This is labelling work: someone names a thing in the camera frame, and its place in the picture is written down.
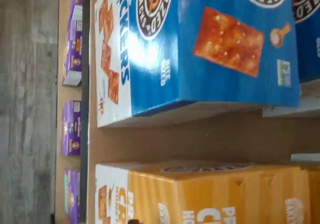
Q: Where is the purple and teal snack box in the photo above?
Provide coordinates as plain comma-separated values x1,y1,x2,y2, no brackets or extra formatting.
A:
63,168,81,224

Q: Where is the blue white pretzel cracker box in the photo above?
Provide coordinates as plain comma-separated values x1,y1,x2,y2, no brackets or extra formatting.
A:
262,0,320,119
94,0,301,129

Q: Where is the black shelf rail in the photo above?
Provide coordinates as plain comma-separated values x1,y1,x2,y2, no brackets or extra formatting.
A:
81,0,91,224

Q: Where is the yellow white pretzel cracker box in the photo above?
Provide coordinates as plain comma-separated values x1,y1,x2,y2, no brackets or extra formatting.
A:
94,158,320,224

